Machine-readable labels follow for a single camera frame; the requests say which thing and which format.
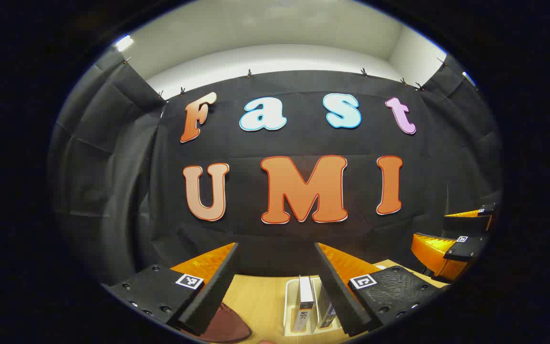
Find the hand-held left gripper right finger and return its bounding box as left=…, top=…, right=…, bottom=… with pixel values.
left=314, top=242, right=450, bottom=336

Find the white-spine book grey photo cover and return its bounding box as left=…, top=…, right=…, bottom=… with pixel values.
left=294, top=276, right=315, bottom=333

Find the white bookshelf rack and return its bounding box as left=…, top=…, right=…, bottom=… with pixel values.
left=283, top=277, right=347, bottom=336

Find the maroon schoolbag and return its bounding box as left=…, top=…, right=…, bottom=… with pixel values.
left=184, top=301, right=253, bottom=344

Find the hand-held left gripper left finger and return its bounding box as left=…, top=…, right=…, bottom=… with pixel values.
left=106, top=242, right=240, bottom=336

